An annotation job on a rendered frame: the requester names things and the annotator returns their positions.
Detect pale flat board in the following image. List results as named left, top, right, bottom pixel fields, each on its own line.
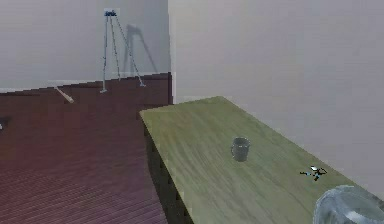
left=47, top=79, right=103, bottom=104

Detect green wooden table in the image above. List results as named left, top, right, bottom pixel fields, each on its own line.
left=138, top=95, right=384, bottom=224

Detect grey cup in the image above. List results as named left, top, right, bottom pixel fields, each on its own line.
left=231, top=136, right=251, bottom=163

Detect small black key ring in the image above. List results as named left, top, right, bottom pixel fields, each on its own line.
left=299, top=165, right=328, bottom=182

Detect clear glass bowl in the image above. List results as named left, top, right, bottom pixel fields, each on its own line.
left=312, top=185, right=384, bottom=224

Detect grey tripod stand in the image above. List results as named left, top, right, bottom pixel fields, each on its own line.
left=99, top=7, right=147, bottom=94

